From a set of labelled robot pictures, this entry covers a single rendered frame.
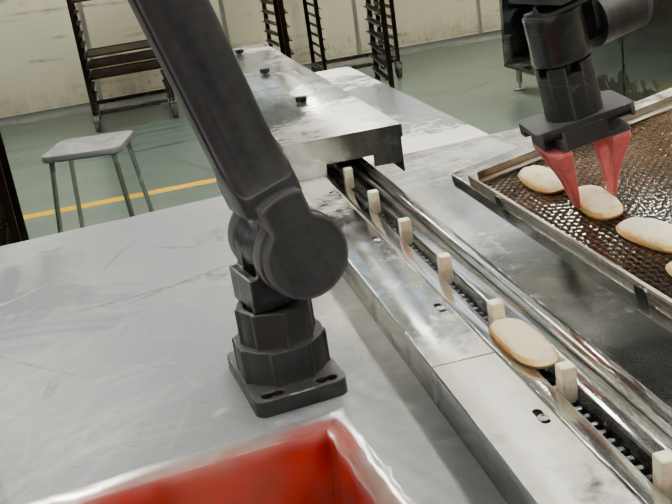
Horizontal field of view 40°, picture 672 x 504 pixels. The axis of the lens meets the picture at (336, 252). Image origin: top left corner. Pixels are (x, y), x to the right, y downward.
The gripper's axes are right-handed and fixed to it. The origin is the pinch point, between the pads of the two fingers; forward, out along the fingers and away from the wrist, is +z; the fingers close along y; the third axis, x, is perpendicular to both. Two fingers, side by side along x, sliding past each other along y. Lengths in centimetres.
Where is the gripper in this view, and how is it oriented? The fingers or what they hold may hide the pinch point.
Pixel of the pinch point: (593, 193)
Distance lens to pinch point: 101.1
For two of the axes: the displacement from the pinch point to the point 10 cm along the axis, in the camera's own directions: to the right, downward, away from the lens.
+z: 3.1, 8.8, 3.6
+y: -9.4, 3.3, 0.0
